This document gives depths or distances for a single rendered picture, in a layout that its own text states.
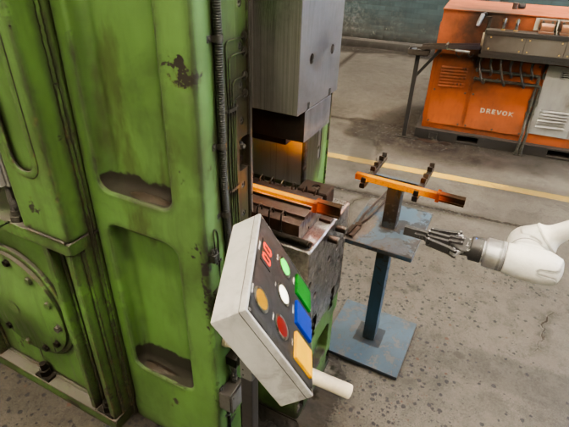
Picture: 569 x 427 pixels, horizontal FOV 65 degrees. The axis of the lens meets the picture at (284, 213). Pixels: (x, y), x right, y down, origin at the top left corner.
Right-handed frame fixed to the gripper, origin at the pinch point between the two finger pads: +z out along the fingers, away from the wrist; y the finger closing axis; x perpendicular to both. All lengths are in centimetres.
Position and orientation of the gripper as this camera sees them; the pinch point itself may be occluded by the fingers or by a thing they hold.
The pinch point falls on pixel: (415, 232)
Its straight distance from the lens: 148.7
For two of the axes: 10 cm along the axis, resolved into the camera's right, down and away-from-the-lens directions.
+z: -8.9, -2.6, 3.7
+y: 4.5, -4.6, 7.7
